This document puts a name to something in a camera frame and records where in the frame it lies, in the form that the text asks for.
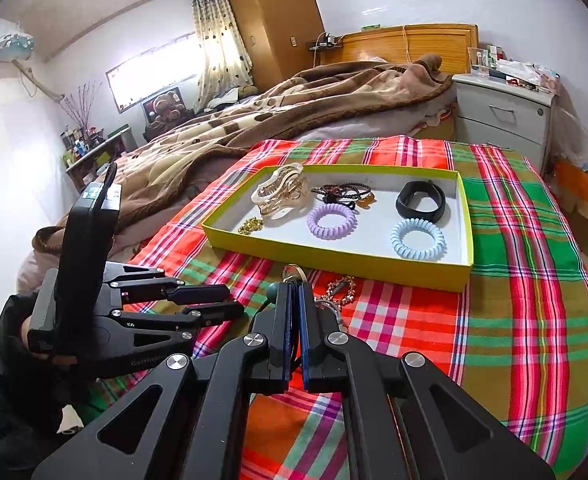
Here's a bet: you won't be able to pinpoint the black wristband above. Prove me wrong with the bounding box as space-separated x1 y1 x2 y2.
395 180 447 223

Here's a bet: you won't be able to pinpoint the purple spiral hair tie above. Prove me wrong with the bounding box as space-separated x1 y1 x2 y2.
306 203 355 239

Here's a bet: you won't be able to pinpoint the grey nightstand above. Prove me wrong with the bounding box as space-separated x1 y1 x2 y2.
451 72 559 176

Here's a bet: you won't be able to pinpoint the power strip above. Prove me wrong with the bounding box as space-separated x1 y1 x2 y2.
308 32 345 52

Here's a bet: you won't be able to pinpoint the orange box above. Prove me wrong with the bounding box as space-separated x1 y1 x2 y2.
554 159 588 211

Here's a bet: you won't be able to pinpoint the brown patterned blanket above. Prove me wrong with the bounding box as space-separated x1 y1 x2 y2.
16 52 457 291

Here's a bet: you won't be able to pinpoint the yellow cardboard box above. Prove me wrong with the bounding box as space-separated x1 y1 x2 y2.
201 164 474 292

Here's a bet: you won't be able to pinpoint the clear hair claw clip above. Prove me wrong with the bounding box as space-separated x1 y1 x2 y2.
250 162 309 221

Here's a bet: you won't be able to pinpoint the dark braided hair ties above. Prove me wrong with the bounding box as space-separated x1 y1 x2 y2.
311 182 377 211

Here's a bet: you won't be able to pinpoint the light blue spiral hair tie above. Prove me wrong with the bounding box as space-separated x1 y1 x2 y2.
390 218 446 261

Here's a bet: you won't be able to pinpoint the assorted boxes and packets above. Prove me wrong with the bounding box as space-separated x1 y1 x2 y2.
488 45 562 96

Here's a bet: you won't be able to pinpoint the person's left forearm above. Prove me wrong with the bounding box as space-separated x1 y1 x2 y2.
0 292 90 471

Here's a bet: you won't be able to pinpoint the covered air conditioner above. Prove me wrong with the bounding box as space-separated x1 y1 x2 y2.
0 19 36 61

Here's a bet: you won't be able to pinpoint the window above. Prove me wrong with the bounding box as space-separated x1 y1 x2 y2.
105 30 199 115

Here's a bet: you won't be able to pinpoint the plaid bed cloth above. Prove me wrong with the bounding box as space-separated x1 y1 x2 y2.
74 135 588 480

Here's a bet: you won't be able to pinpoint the wooden wardrobe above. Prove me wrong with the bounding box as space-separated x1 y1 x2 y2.
222 0 325 92

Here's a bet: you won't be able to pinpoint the clear glass container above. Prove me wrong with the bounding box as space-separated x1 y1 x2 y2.
467 46 489 77

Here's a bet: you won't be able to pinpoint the dotted curtain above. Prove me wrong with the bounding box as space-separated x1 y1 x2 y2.
189 0 255 111

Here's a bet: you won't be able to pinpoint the person's left hand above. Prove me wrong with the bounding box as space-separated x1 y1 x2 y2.
19 312 42 358

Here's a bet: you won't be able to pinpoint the beaded bracelet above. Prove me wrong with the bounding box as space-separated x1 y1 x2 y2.
324 275 357 309

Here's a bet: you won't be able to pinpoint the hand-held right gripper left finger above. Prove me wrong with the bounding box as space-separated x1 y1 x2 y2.
31 282 299 480

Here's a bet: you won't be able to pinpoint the key ring with charms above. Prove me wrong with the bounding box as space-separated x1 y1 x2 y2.
261 264 345 332

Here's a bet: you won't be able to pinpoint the shelf with bottles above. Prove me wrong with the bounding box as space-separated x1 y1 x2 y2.
61 127 135 192

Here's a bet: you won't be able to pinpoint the wooden headboard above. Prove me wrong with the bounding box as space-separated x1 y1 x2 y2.
319 23 479 73

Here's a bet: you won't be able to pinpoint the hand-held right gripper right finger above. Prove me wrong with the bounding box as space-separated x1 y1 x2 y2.
299 282 557 480

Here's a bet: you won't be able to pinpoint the dried branches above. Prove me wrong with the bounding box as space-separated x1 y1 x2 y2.
59 80 106 133

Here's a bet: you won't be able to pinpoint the brown teddy bear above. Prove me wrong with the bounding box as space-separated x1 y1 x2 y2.
142 87 185 128

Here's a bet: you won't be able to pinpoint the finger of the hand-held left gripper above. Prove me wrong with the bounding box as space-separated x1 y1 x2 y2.
105 260 231 307
108 301 245 342

